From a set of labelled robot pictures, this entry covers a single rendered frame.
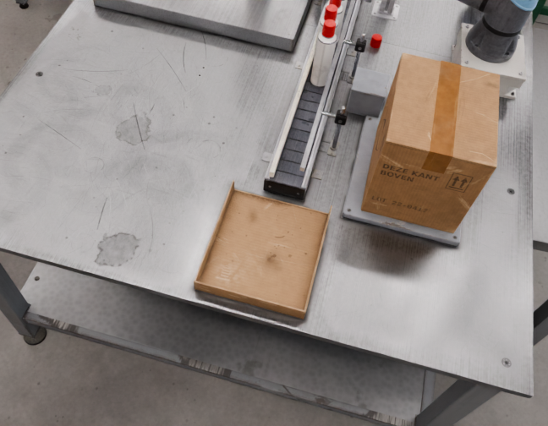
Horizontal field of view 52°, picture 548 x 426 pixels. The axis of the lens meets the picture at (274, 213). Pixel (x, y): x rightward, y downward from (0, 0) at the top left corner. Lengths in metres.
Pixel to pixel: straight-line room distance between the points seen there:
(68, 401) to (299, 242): 1.11
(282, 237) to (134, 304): 0.77
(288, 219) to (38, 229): 0.61
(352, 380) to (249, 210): 0.75
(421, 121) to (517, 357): 0.57
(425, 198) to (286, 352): 0.80
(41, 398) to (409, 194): 1.44
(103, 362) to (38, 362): 0.23
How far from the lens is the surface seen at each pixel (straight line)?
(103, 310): 2.00
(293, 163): 1.46
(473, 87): 1.42
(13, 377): 2.23
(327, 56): 1.59
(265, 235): 1.38
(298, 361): 1.90
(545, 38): 2.20
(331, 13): 1.59
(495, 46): 1.83
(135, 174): 1.51
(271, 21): 1.87
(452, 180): 1.31
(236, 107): 1.65
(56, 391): 2.17
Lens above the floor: 2.01
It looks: 56 degrees down
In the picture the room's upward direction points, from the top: 8 degrees clockwise
